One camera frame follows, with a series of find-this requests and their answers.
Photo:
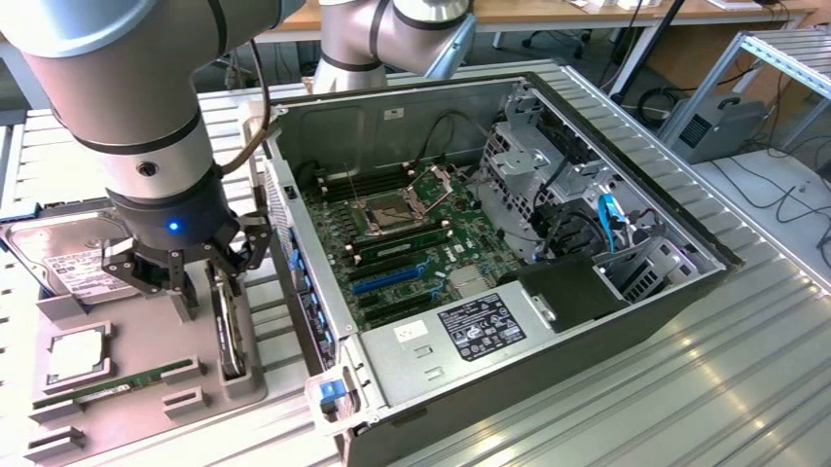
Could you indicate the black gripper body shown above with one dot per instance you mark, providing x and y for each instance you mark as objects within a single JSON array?
[{"x": 172, "y": 226}]

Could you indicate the graphics card with metal bracket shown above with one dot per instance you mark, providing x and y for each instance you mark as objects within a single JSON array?
[{"x": 228, "y": 331}]

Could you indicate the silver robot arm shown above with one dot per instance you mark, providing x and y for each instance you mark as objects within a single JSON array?
[{"x": 129, "y": 97}]

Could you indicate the hard disk with blue caddy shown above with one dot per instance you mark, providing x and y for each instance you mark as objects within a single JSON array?
[{"x": 58, "y": 253}]

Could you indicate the grey parts rack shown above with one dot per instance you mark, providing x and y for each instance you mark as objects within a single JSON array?
[{"x": 149, "y": 350}]

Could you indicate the thin socket locking lever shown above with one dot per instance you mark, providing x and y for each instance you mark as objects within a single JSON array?
[{"x": 353, "y": 187}]

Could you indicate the silver CPU chip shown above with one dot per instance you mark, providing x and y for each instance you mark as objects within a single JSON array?
[{"x": 76, "y": 357}]

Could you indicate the RAM slot with white clips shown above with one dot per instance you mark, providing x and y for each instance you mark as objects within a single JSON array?
[
  {"x": 366, "y": 179},
  {"x": 398, "y": 233},
  {"x": 366, "y": 190}
]

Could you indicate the black expansion slot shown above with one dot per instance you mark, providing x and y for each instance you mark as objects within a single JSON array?
[
  {"x": 400, "y": 316},
  {"x": 397, "y": 304},
  {"x": 382, "y": 268}
]

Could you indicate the CPU socket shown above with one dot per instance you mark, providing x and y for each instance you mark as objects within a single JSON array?
[{"x": 385, "y": 214}]

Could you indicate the blue expansion slot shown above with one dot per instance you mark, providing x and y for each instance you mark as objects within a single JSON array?
[{"x": 385, "y": 282}]

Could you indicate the green RAM stick with label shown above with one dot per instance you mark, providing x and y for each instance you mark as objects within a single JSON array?
[{"x": 402, "y": 244}]

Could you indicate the blue case release latch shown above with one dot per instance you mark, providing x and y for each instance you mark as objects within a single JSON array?
[{"x": 330, "y": 391}]

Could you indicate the open metal socket cover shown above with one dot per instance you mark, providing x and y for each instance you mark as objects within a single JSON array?
[{"x": 441, "y": 169}]

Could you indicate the silver finned heatsink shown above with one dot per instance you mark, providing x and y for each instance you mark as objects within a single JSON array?
[{"x": 466, "y": 284}]

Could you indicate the green motherboard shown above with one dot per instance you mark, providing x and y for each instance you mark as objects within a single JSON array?
[{"x": 480, "y": 265}]

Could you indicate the grey power supply unit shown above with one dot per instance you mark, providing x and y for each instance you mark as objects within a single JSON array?
[{"x": 414, "y": 370}]

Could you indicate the silver perforated disk bay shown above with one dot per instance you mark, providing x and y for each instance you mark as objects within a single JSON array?
[{"x": 512, "y": 190}]

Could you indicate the black plastic cover box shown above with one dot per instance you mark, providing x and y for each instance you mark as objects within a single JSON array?
[{"x": 570, "y": 297}]

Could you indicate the open black PC case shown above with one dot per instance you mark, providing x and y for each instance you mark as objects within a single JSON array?
[{"x": 584, "y": 370}]

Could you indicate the silver slotted disk bay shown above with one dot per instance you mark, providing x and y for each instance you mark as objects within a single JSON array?
[{"x": 655, "y": 272}]

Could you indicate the office chair with star base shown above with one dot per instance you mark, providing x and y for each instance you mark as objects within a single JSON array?
[{"x": 552, "y": 36}]

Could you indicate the wooden desk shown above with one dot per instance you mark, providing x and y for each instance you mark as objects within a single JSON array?
[{"x": 552, "y": 17}]

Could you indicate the black slanted pole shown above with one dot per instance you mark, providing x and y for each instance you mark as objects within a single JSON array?
[{"x": 649, "y": 48}]

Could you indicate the aluminium slat frame table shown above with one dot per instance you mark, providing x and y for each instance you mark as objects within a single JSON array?
[{"x": 788, "y": 56}]

